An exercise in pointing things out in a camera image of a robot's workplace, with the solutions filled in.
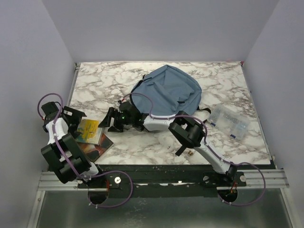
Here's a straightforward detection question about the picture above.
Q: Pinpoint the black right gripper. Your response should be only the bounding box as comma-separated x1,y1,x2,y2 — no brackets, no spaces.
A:
98,108,134,134

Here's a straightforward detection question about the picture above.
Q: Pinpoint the yellow illustrated book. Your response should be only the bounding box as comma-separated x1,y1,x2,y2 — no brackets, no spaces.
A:
76,119,104,145

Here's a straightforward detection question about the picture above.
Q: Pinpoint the dark red notebook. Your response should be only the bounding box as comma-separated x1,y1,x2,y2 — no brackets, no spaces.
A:
78,134,114,162

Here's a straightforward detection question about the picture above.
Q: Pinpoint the blue student backpack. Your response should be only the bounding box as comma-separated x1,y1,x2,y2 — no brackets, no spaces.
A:
129,65,202,116

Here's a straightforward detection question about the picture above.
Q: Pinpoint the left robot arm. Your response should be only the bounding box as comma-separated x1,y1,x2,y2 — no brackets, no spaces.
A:
41,102,105,188

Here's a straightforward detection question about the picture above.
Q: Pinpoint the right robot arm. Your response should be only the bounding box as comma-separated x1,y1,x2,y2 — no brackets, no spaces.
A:
99,102,237,186

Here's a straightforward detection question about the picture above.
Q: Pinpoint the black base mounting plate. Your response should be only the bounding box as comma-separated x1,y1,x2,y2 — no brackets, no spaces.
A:
78,163,278,199

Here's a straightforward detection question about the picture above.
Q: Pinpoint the clear plastic packet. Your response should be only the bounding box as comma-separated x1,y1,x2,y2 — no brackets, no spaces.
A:
207,104,250,141

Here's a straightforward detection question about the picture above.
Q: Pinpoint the aluminium frame rail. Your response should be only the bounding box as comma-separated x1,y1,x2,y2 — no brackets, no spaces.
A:
241,169,289,189

